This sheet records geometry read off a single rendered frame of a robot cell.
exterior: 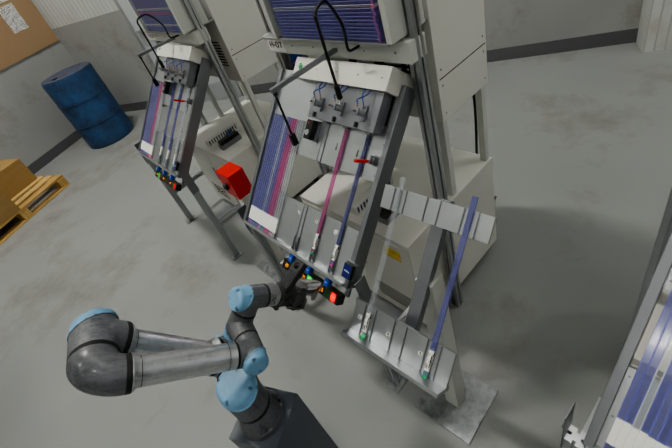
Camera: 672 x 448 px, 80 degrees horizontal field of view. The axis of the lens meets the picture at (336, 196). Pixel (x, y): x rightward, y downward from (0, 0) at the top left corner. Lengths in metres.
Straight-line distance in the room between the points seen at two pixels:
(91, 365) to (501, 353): 1.59
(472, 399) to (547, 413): 0.28
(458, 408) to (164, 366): 1.23
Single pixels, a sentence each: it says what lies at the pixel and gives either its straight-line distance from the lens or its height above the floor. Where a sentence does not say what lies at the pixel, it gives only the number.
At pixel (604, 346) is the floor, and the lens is 2.13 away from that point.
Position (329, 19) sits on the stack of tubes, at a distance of 1.42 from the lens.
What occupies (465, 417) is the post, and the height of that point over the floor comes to 0.01.
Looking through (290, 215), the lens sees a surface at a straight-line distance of 1.66.
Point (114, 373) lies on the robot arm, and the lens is 1.14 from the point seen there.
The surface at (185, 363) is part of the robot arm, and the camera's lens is 1.18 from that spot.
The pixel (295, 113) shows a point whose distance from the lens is 1.72.
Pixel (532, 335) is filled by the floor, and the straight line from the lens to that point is 2.11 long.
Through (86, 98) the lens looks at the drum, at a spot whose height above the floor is 0.62.
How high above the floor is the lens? 1.81
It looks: 37 degrees down
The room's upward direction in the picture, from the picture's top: 21 degrees counter-clockwise
